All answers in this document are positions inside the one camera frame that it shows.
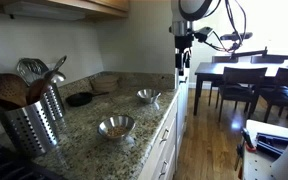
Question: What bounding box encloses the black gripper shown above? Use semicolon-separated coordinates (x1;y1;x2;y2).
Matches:
174;34;195;77

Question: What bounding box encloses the small stainless steel bowl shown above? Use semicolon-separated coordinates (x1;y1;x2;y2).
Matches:
97;115;136;140
136;88;162;104

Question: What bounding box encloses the pile of chickpeas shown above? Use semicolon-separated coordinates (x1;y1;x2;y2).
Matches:
106;125;128;138

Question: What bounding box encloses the dark wooden dining table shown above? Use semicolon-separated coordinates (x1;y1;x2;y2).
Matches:
193;60;288;116

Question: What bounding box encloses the dark dining chair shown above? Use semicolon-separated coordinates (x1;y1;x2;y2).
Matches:
250;54;285;64
258;67;288;123
217;66;268;123
207;55;240;107

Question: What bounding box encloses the stack of round wooden trivets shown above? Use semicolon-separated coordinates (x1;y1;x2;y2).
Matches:
90;74;120;94

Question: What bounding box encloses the kitchen base cabinet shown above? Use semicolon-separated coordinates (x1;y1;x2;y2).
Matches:
137;79;189;180

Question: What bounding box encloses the black red clamp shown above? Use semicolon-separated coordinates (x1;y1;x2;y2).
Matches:
234;128;257;179

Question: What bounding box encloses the black case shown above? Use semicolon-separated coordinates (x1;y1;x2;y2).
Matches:
255;132;288;158

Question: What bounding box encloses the metal ladle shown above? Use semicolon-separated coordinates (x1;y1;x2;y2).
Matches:
49;55;68;84

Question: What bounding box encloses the white perforated robot table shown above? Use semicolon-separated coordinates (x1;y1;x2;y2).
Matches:
242;119;288;180

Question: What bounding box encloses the perforated steel utensil holder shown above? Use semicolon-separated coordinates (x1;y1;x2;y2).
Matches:
0;98;60;158
43;83;66;122

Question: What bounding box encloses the white under-cabinet light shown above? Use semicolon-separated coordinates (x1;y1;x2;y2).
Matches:
3;1;87;22

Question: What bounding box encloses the plain wooden spoon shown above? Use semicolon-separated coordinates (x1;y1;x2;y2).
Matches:
27;78;52;105

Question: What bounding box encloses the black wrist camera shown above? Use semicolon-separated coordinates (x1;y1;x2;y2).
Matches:
194;27;214;43

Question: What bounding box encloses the black stereo camera bar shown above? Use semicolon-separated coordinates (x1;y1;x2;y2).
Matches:
219;32;254;42

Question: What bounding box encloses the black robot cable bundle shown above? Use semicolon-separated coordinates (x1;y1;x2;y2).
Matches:
203;0;248;53

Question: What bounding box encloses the black camera stand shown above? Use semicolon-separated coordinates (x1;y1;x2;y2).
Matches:
229;40;268;63

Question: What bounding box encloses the metal drawer handle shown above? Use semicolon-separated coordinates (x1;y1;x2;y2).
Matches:
159;128;170;144
158;160;169;179

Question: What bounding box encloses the wooden wall cabinet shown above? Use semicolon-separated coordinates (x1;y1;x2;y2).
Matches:
0;0;130;19

